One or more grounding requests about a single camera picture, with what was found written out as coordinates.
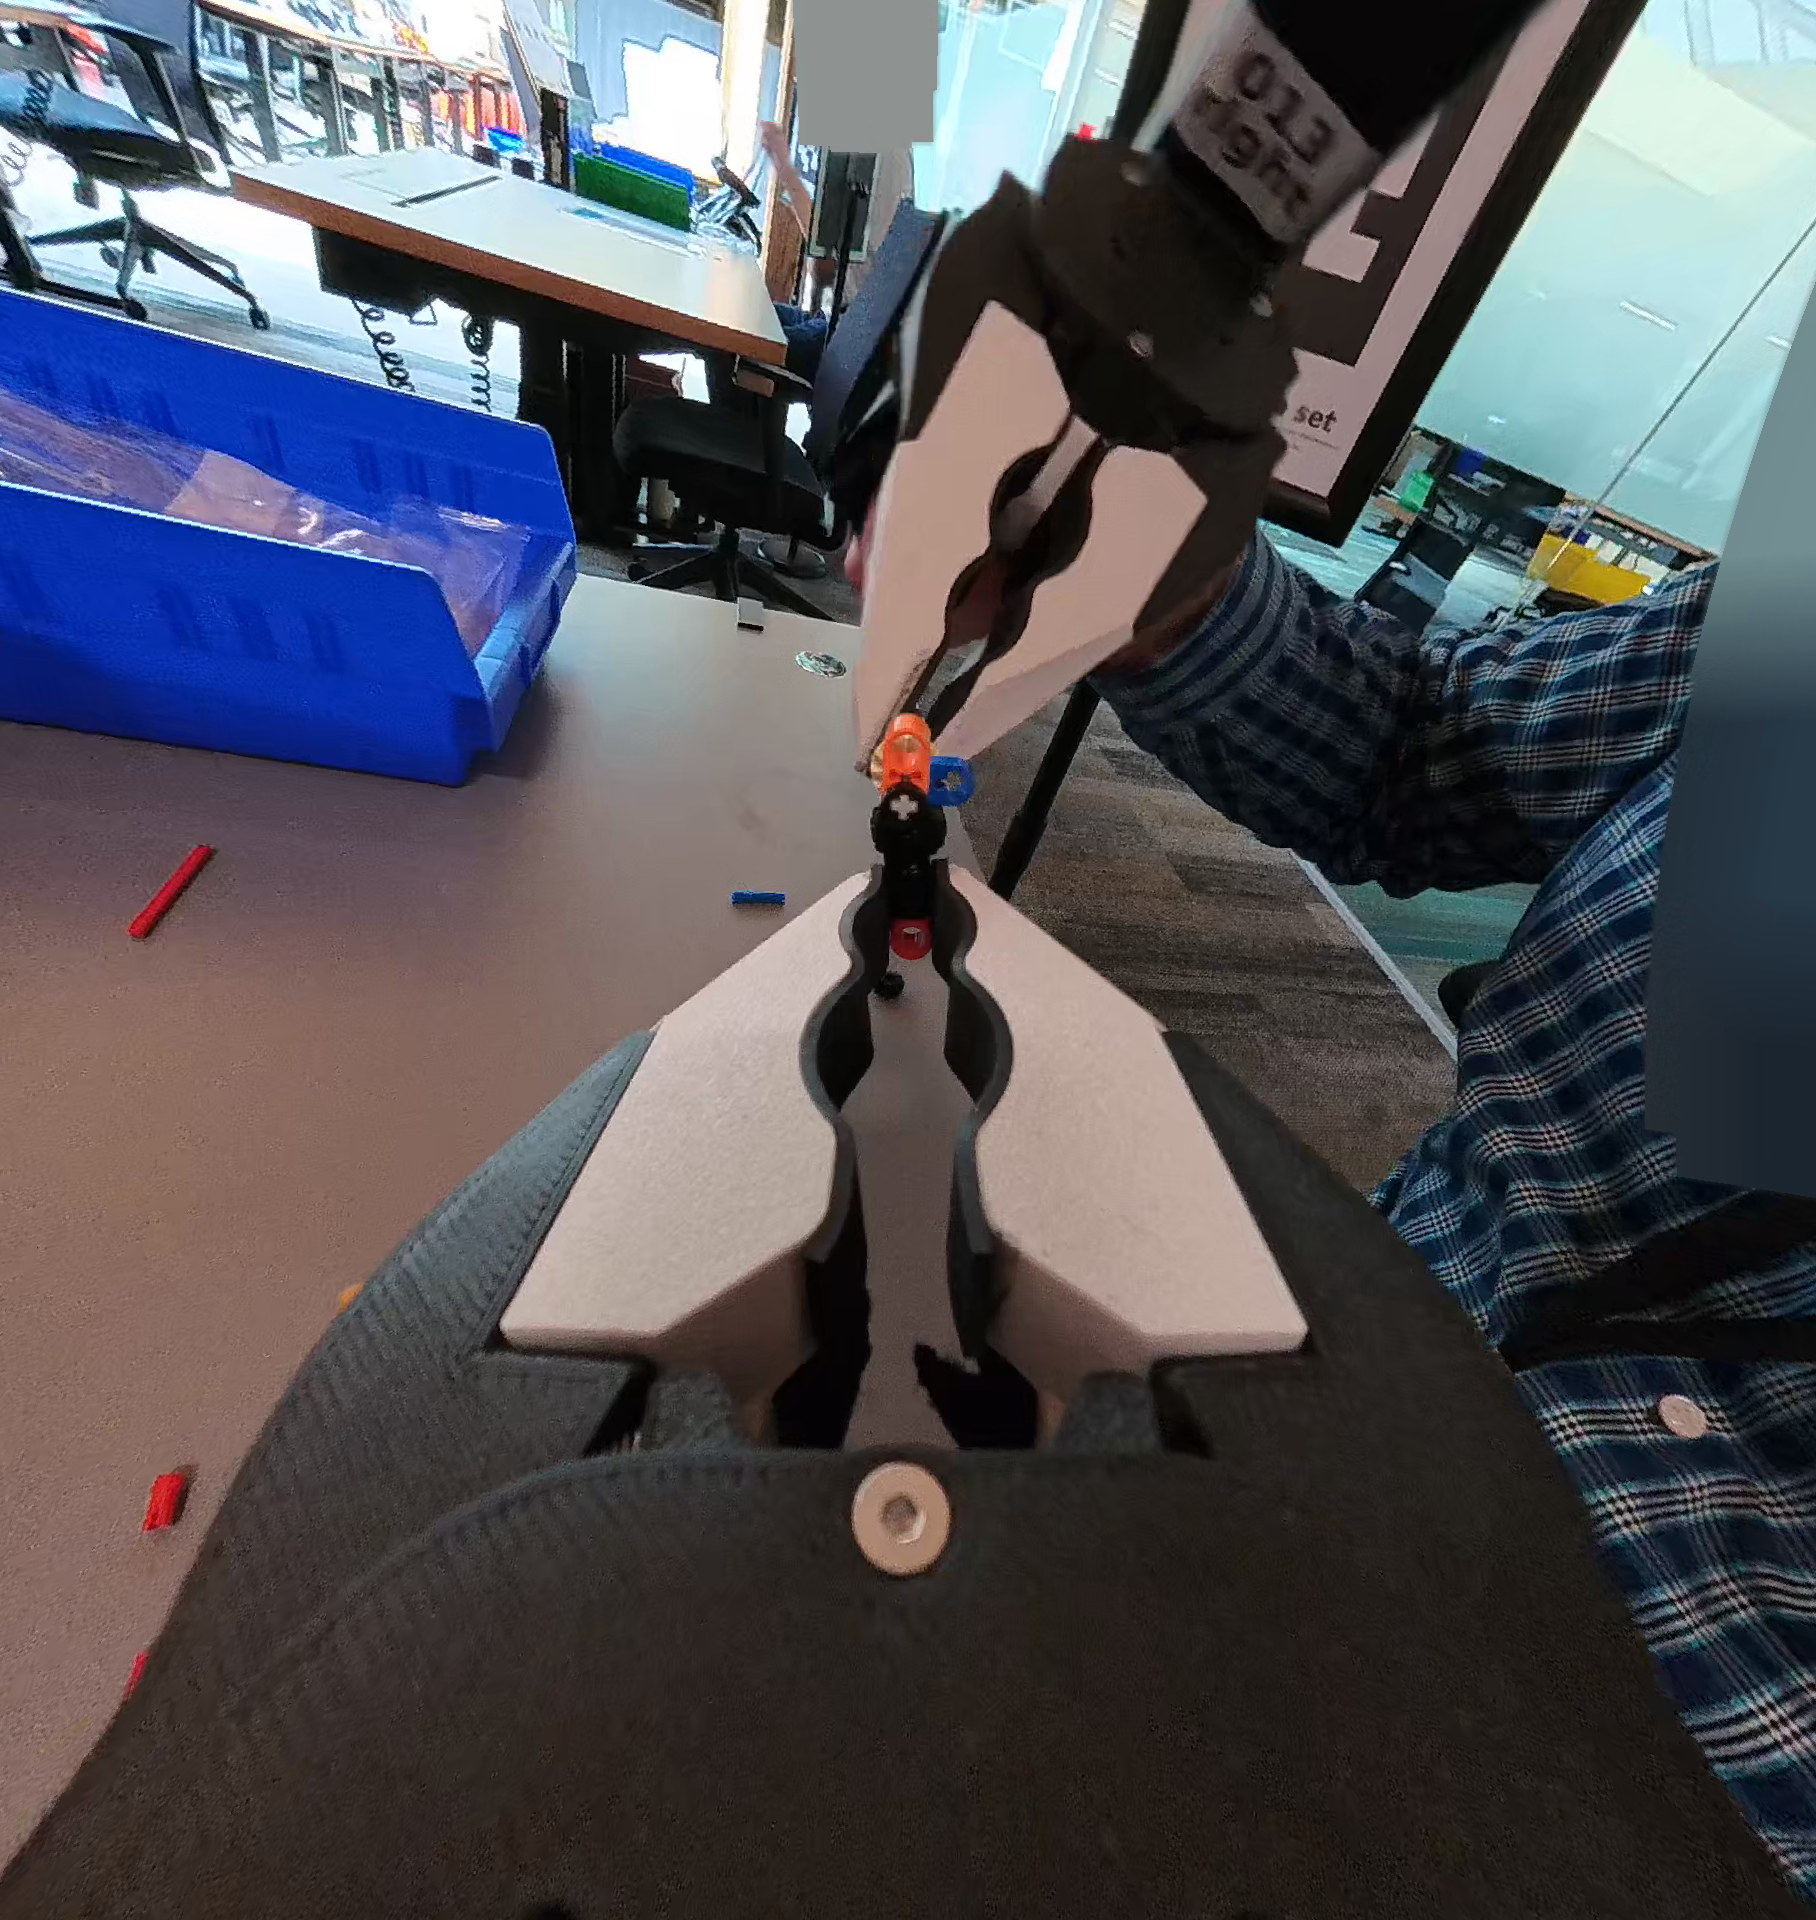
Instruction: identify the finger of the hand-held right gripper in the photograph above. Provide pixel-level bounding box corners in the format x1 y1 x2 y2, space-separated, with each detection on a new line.
932 447 1213 747
847 297 1071 778

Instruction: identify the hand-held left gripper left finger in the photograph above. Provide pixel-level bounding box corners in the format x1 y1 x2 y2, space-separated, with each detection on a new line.
497 873 888 1441

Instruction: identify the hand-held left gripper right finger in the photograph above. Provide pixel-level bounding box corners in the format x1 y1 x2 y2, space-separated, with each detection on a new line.
932 873 1309 1426

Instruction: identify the small orange blue lego assembly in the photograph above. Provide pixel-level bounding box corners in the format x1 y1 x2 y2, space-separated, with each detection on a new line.
866 718 977 999

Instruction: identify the person's right forearm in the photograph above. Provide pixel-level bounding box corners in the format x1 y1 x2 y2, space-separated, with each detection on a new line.
1087 530 1720 902

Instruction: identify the long red lego axle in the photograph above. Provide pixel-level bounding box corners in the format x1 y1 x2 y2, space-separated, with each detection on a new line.
127 843 216 940

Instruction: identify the person's right hand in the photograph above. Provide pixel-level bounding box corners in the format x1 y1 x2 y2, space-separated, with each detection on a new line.
1102 530 1271 674

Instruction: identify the black framed sign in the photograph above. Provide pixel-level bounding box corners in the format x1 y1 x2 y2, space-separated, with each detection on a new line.
984 0 1653 902

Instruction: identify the green crate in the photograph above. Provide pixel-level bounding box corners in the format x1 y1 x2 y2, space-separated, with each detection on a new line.
570 151 695 233

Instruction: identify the yellow storage bin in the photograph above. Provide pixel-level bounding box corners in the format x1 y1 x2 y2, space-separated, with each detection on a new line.
1524 516 1675 602

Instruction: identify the wood edged office desk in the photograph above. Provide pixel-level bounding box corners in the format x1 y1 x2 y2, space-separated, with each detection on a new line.
226 142 791 541

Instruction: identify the person's plaid shirt torso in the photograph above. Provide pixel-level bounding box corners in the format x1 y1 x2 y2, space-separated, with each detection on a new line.
1372 751 1816 1920

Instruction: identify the large blue storage bin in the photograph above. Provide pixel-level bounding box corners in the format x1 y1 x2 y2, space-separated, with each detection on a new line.
0 275 579 789

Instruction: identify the flat clear plastic bag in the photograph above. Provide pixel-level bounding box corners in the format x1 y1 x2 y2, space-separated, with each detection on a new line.
0 351 535 602

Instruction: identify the black chest strap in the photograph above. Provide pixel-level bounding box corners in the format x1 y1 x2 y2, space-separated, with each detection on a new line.
1501 1191 1816 1374

